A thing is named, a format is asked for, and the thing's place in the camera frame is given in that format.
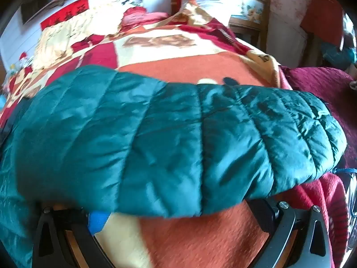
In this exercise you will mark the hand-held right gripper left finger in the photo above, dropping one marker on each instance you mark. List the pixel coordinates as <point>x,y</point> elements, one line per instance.
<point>98,222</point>

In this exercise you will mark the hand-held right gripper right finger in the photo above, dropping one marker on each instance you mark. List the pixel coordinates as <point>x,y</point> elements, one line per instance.
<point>267,215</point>

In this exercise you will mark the teal quilted puffer jacket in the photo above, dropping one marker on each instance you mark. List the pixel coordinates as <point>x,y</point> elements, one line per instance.
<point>139,134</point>

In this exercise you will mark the maroon blanket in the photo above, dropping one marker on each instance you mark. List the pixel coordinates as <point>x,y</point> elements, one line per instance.
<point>315,81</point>

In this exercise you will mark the teal bag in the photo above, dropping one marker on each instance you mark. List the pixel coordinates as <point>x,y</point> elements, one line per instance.
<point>339,54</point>

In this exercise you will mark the red and cream printed blanket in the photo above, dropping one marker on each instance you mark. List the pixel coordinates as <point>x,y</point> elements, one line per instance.
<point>173,61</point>

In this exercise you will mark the red and white stuffed toy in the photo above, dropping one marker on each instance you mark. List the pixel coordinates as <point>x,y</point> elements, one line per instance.
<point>23,59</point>

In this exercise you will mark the wooden chair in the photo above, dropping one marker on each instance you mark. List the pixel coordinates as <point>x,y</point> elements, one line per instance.
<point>265,30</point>

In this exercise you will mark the cream embroidered cloth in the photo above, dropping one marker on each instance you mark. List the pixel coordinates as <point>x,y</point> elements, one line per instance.
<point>61,42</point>

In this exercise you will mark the floral cloth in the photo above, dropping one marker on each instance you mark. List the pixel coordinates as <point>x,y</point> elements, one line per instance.
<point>249,8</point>

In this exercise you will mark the pink pillow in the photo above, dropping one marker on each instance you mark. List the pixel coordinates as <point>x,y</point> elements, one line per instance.
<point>139,18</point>

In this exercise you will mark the red hanging cloth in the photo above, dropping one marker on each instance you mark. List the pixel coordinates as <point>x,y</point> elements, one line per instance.
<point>323,14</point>

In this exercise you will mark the white pillow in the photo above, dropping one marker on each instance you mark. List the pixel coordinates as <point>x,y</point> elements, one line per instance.
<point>217,5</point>

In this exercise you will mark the red wall banner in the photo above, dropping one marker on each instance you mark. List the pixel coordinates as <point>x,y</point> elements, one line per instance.
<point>64,14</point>

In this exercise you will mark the dark wall screen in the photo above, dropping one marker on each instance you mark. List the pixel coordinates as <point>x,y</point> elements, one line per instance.
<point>33,8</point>

